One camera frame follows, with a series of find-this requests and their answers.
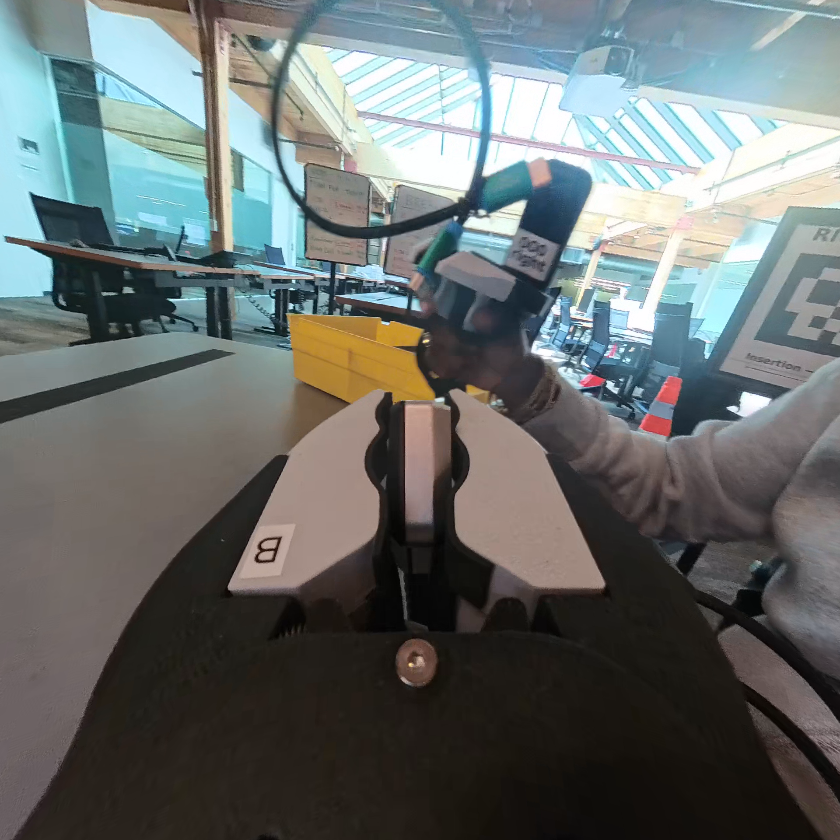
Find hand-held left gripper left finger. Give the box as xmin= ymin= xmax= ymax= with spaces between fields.
xmin=226 ymin=390 xmax=395 ymax=601

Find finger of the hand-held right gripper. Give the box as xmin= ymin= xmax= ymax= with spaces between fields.
xmin=433 ymin=251 xmax=521 ymax=332

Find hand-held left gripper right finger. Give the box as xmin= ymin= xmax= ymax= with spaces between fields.
xmin=449 ymin=388 xmax=606 ymax=630

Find braided hdmi cable green plugs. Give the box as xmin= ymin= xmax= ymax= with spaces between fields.
xmin=269 ymin=0 xmax=551 ymax=309

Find yellow plastic bin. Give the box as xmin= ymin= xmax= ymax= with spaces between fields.
xmin=287 ymin=314 xmax=492 ymax=404

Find person's right forearm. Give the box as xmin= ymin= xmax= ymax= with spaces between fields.
xmin=521 ymin=377 xmax=795 ymax=546

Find person's right hand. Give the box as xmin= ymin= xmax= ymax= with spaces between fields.
xmin=423 ymin=305 xmax=546 ymax=408

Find whiteboard with writing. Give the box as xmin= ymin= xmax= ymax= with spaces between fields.
xmin=382 ymin=185 xmax=455 ymax=280
xmin=304 ymin=163 xmax=373 ymax=265

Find white ceiling projector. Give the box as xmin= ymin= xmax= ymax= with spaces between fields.
xmin=560 ymin=45 xmax=641 ymax=118

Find orange traffic cone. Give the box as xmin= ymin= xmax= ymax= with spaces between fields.
xmin=640 ymin=375 xmax=683 ymax=438

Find row of black office chairs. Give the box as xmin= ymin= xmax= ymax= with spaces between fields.
xmin=545 ymin=289 xmax=706 ymax=421

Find checker marker sign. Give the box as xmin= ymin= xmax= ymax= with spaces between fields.
xmin=707 ymin=206 xmax=840 ymax=395

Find person's grey hoodie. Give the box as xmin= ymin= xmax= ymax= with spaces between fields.
xmin=764 ymin=357 xmax=840 ymax=700

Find office desk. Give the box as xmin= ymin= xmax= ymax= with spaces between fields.
xmin=5 ymin=235 xmax=260 ymax=342

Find black office chair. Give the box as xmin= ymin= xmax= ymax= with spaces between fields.
xmin=29 ymin=192 xmax=199 ymax=347

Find wooden post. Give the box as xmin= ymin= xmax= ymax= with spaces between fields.
xmin=196 ymin=0 xmax=235 ymax=340

